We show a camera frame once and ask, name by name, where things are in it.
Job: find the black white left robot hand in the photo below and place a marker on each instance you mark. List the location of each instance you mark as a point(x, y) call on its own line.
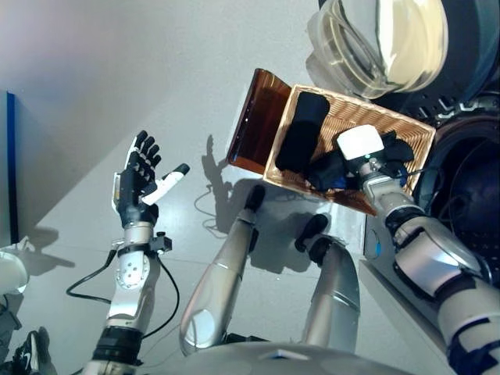
point(134, 187)

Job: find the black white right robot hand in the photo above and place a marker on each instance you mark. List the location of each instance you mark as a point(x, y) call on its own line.
point(359, 142)

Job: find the black garment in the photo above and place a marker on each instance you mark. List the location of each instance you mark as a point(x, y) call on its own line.
point(304, 129)
point(326, 172)

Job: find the blue garment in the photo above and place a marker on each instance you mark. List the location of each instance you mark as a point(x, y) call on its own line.
point(339, 182)

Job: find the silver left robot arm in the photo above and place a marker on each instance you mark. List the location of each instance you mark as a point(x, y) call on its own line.
point(131, 273)

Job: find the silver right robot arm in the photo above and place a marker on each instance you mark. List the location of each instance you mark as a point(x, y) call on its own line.
point(429, 258)

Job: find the round glass washing machine door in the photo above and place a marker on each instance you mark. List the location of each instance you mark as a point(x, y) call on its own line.
point(410, 47)

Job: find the grey front-load washing machine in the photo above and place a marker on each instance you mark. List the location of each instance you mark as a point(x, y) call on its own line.
point(468, 187)

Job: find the white machine plinth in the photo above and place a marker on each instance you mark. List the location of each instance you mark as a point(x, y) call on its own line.
point(390, 297)

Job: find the woven wicker basket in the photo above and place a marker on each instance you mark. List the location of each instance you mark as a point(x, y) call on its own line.
point(390, 129)

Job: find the silver door hinge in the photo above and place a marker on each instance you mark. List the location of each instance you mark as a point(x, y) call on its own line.
point(449, 107)

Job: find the silver left robot leg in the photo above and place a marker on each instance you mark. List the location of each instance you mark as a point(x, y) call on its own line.
point(218, 281)

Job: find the silver robot leg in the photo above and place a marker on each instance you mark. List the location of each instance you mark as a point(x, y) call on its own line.
point(218, 281)
point(336, 297)

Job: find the white round object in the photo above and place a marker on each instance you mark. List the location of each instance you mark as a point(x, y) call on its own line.
point(11, 269)

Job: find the silver right robot leg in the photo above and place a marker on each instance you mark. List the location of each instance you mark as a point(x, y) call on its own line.
point(336, 297)

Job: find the black sneaker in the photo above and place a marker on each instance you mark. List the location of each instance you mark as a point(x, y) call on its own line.
point(29, 351)

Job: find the grey robot torso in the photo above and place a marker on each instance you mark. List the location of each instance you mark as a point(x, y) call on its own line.
point(293, 359)

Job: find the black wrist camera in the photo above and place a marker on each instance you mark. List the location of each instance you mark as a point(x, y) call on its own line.
point(161, 244)

